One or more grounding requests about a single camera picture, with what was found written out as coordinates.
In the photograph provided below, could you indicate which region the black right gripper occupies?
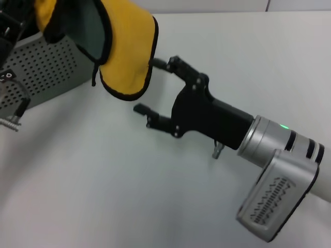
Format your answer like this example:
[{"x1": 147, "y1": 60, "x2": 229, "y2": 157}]
[{"x1": 132, "y1": 55, "x2": 254, "y2": 151}]

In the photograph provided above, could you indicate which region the black left wrist cable with spring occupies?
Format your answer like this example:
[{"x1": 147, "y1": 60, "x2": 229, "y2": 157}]
[{"x1": 0, "y1": 79, "x2": 30, "y2": 132}]

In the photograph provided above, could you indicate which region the grey perforated storage box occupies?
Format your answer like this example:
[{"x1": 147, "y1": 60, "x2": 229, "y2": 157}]
[{"x1": 0, "y1": 30, "x2": 97, "y2": 117}]

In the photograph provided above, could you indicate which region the black label with white print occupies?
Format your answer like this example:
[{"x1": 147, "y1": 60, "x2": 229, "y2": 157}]
[{"x1": 0, "y1": 68, "x2": 13, "y2": 83}]

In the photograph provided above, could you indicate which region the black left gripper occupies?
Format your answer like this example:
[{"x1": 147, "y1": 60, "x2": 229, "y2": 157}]
[{"x1": 0, "y1": 10, "x2": 27, "y2": 67}]

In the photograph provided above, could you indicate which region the yellow and dark green towel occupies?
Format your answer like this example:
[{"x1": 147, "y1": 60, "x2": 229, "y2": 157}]
[{"x1": 34, "y1": 0, "x2": 159, "y2": 102}]

